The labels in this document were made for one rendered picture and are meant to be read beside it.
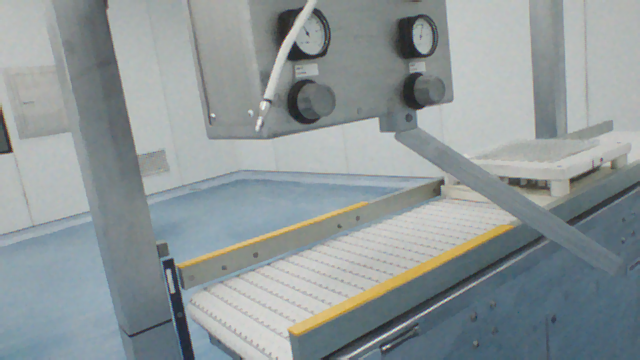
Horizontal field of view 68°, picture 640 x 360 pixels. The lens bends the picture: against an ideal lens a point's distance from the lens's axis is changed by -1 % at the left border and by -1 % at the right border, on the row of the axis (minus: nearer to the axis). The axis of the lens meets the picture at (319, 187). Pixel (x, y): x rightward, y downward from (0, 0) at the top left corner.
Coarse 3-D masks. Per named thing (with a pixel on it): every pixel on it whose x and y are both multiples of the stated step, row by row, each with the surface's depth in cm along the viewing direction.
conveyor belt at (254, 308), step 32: (384, 224) 82; (416, 224) 80; (448, 224) 77; (480, 224) 75; (288, 256) 73; (320, 256) 71; (352, 256) 69; (384, 256) 67; (416, 256) 66; (224, 288) 64; (256, 288) 62; (288, 288) 61; (320, 288) 60; (352, 288) 58; (224, 320) 56; (256, 320) 53; (288, 320) 52; (256, 352) 50; (288, 352) 46
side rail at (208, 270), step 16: (592, 128) 131; (608, 128) 137; (400, 192) 88; (416, 192) 90; (432, 192) 93; (368, 208) 83; (384, 208) 85; (400, 208) 88; (320, 224) 77; (336, 224) 79; (352, 224) 81; (272, 240) 72; (288, 240) 73; (304, 240) 75; (224, 256) 67; (240, 256) 68; (256, 256) 70; (272, 256) 72; (192, 272) 64; (208, 272) 66; (224, 272) 67
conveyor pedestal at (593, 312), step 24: (624, 264) 97; (576, 288) 83; (600, 288) 91; (624, 288) 98; (552, 312) 81; (576, 312) 86; (600, 312) 92; (624, 312) 100; (504, 336) 70; (528, 336) 76; (552, 336) 81; (576, 336) 87; (600, 336) 93; (624, 336) 101
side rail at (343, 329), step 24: (624, 168) 82; (576, 192) 72; (600, 192) 76; (504, 240) 60; (528, 240) 64; (456, 264) 54; (480, 264) 57; (408, 288) 50; (432, 288) 52; (360, 312) 46; (384, 312) 48; (312, 336) 43; (336, 336) 44
